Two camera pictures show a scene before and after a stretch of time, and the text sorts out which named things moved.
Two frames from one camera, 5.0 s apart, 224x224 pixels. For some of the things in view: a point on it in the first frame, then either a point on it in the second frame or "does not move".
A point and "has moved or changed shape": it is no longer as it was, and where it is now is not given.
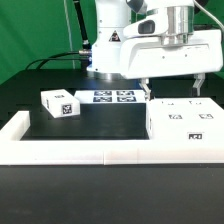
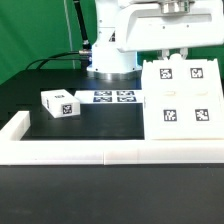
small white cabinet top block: (60, 103) does not move
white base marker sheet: (114, 96) does not move
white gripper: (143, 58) → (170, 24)
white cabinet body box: (195, 123) has moved or changed shape
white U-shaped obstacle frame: (14, 150) does not move
